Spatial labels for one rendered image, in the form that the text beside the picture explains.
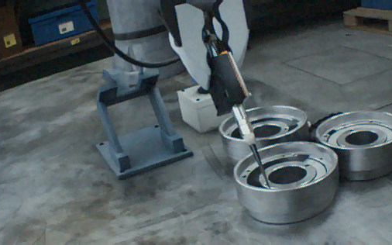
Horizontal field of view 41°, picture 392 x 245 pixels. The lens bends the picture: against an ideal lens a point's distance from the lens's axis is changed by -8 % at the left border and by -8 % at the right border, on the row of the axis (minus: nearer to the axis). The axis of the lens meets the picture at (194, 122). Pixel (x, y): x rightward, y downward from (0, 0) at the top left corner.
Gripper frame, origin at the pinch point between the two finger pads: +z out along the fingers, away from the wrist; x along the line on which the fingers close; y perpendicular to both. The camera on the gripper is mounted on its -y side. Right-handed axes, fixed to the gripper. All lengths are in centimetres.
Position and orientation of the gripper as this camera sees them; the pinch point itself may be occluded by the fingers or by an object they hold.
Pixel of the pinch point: (221, 74)
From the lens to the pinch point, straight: 55.0
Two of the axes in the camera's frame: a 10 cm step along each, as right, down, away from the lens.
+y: -3.8, -2.6, 8.9
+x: -9.1, 2.9, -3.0
